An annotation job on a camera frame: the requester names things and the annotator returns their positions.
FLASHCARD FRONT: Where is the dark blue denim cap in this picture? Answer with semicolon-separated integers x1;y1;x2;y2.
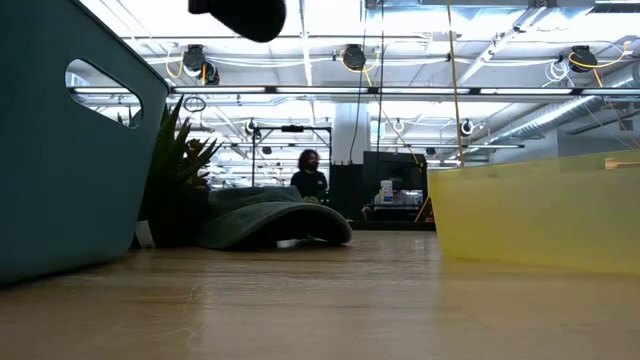
187;0;288;44

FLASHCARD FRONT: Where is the person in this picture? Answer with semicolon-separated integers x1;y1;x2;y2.
289;148;330;201

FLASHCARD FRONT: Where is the black cabinet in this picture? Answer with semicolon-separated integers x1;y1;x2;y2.
327;149;430;222

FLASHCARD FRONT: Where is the long ceiling light bar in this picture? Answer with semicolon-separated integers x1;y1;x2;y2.
69;85;640;97

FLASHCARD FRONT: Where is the camouflage green cap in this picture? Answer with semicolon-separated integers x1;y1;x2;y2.
132;97;224;250

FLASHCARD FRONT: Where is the yellow plastic bin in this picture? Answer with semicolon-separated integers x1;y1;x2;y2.
427;149;640;277

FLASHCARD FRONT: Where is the teal plastic bin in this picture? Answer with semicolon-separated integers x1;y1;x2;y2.
0;0;171;287

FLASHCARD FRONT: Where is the black power cable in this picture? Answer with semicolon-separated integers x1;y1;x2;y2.
373;0;386;169

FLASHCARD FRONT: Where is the yellow hanging cable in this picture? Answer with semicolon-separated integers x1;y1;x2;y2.
445;0;466;169

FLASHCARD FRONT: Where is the silver ceiling duct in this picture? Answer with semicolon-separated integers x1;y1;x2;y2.
492;62;640;146

